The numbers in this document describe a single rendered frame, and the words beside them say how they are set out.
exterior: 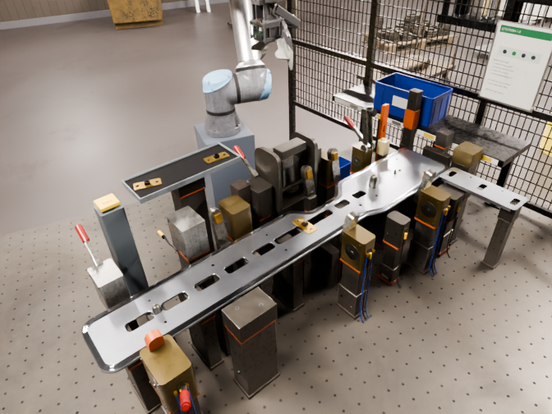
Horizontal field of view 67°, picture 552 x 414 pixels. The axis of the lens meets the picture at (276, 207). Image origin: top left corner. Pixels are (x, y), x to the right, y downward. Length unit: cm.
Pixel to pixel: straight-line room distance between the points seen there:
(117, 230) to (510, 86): 157
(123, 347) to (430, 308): 101
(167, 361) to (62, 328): 73
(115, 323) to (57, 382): 40
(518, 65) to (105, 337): 171
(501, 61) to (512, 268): 81
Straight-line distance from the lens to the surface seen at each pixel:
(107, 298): 125
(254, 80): 167
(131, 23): 858
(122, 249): 141
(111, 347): 115
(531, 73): 193
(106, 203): 133
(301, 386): 135
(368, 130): 168
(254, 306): 110
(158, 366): 101
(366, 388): 137
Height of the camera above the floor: 188
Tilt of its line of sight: 37 degrees down
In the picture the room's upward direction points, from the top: 3 degrees counter-clockwise
